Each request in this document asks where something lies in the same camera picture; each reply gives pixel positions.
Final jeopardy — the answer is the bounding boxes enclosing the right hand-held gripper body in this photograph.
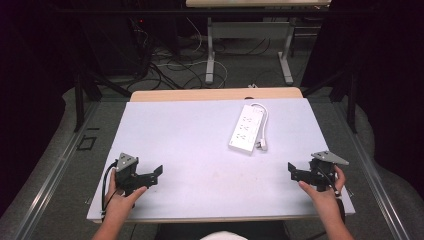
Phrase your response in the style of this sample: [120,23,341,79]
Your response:
[308,150,350,193]

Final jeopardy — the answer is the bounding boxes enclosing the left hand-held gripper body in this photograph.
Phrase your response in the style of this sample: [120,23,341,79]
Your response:
[114,152,150,198]

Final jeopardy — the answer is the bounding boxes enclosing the person's left hand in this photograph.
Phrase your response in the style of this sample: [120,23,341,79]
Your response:
[104,169,148,222]

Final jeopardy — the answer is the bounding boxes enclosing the person's right hand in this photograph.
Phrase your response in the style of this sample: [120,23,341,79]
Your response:
[297,164,348,219]

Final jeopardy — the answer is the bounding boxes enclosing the white table mat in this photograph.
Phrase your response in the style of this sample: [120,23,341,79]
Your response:
[86,97,356,224]

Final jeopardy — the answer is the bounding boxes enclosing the white power strip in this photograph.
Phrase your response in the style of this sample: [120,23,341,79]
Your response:
[227,104,268,156]

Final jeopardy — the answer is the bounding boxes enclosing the black metal stand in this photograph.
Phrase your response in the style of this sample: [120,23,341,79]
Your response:
[73,71,133,133]
[301,68,359,135]

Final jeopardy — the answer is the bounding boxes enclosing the wooden table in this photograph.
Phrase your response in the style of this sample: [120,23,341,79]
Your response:
[129,86,304,103]

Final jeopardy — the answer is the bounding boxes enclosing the person's white clothing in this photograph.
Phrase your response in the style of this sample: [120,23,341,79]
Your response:
[199,230,250,240]

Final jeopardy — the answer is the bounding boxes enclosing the white desk with metal legs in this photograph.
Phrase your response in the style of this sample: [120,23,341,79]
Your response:
[185,0,333,86]

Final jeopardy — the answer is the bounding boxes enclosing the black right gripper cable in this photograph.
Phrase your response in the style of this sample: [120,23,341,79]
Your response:
[316,165,346,223]

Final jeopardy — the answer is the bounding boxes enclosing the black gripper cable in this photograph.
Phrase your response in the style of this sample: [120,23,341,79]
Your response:
[316,165,346,223]
[100,159,120,221]

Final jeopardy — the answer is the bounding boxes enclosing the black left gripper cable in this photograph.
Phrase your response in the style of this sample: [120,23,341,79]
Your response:
[100,159,120,221]

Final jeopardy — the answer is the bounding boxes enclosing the grey metal floor rail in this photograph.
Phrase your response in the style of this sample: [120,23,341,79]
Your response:
[13,101,101,240]
[331,101,413,240]

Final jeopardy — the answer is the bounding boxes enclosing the white power strip cable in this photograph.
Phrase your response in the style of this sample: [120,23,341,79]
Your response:
[249,102,270,144]

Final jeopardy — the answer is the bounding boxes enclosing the tangle of floor cables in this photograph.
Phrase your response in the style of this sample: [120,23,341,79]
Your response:
[128,16,278,91]

